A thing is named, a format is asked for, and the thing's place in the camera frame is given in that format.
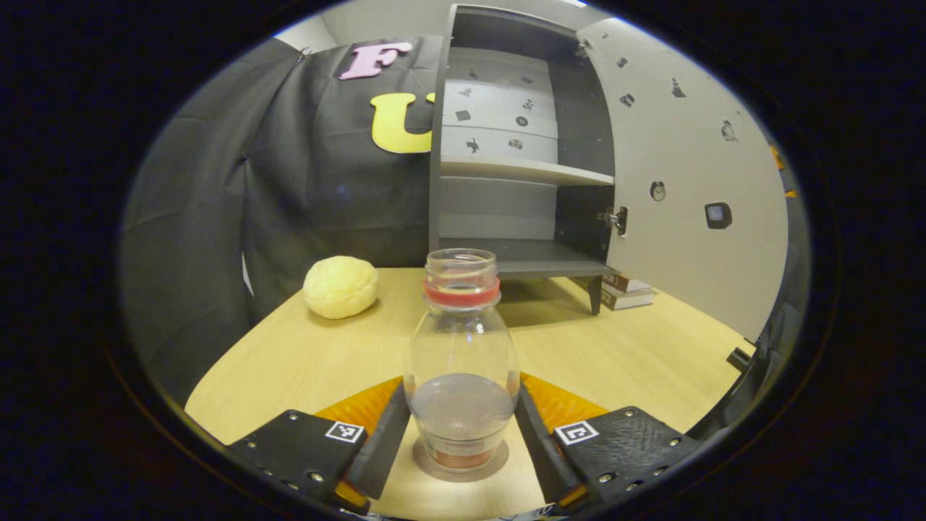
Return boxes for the beige cabinet door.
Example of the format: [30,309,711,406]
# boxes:
[575,16,791,342]

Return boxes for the dark grey cabinet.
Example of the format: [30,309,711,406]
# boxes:
[427,4,630,315]

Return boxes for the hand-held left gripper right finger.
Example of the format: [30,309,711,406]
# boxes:
[515,372,702,511]

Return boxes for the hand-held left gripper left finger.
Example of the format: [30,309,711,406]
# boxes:
[224,376,412,516]

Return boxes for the yellow plush ball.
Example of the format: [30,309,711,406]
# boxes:
[302,255,380,320]

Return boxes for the black backdrop cloth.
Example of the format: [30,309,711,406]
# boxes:
[119,35,812,435]

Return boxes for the clear bottle with red label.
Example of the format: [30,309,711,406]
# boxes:
[404,248,521,471]

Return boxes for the grey book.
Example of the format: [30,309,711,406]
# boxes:
[599,286,656,311]

